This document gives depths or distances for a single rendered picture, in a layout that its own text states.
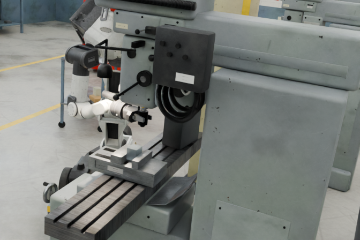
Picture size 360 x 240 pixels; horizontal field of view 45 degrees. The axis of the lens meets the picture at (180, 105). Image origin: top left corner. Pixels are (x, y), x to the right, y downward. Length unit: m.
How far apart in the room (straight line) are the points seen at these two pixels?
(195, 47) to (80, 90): 1.04
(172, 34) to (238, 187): 0.66
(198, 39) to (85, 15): 1.09
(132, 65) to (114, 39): 0.48
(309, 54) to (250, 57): 0.22
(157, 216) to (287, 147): 0.72
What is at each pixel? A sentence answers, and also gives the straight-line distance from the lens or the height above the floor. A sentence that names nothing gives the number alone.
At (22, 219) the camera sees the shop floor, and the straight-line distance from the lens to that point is 3.60.
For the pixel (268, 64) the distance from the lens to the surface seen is 1.71.
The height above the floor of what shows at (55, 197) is 0.75.
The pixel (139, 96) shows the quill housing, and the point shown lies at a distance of 1.94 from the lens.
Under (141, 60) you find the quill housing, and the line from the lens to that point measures 1.90.
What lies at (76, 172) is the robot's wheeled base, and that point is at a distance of 2.91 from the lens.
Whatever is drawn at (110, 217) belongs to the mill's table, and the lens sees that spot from 1.80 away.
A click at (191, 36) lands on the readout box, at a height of 1.71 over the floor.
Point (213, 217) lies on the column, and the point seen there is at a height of 0.97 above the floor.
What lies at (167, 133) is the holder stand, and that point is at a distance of 2.44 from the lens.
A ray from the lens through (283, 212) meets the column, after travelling 1.76.
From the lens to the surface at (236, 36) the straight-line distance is 1.72.
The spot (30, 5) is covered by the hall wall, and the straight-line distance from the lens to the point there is 12.84.
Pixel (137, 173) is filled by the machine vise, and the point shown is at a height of 1.01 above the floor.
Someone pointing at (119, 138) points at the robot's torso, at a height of 0.81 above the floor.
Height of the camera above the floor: 1.94
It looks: 18 degrees down
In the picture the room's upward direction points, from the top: 6 degrees clockwise
